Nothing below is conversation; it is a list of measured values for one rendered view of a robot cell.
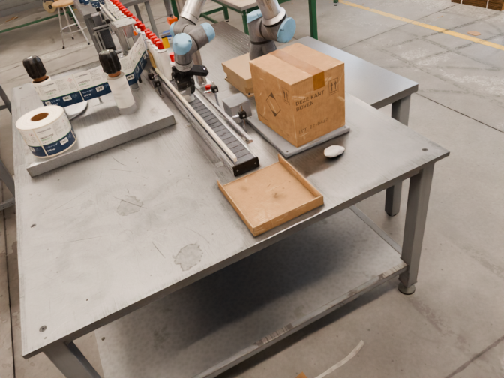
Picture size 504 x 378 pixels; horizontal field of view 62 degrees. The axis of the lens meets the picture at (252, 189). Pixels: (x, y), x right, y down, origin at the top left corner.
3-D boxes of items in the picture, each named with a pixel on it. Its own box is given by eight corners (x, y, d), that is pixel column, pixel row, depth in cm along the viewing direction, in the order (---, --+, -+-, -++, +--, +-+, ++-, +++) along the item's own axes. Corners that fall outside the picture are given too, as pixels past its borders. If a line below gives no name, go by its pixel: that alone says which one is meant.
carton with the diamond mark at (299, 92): (258, 119, 184) (248, 61, 167) (302, 100, 191) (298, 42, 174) (297, 148, 162) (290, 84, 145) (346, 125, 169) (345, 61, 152)
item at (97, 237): (12, 91, 267) (10, 88, 265) (223, 23, 305) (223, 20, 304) (25, 360, 113) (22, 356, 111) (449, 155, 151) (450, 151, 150)
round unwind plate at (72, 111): (25, 112, 221) (25, 109, 220) (83, 92, 229) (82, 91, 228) (28, 136, 198) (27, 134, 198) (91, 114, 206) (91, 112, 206)
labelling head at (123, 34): (127, 66, 248) (111, 22, 232) (148, 59, 251) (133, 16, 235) (132, 73, 238) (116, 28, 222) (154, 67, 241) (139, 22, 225)
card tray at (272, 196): (218, 187, 154) (216, 179, 151) (280, 161, 161) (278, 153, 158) (254, 237, 132) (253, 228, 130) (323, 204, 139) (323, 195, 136)
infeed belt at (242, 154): (135, 52, 278) (133, 46, 275) (146, 48, 280) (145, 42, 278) (237, 174, 157) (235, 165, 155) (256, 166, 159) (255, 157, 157)
